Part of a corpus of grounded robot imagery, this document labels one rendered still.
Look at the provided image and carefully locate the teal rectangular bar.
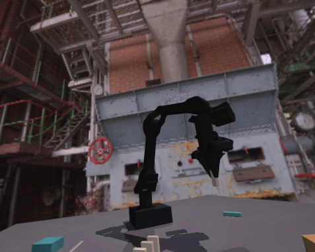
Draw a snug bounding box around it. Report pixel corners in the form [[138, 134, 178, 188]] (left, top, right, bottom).
[[223, 212, 242, 217]]

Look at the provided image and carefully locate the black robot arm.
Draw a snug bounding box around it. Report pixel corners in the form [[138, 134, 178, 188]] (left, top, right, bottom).
[[133, 96, 236, 209]]

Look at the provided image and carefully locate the teal rectangular block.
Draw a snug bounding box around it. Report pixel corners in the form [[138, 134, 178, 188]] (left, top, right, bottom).
[[32, 236, 64, 252]]

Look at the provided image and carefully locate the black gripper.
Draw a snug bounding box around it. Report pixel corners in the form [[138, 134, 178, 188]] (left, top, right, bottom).
[[191, 128, 234, 178]]

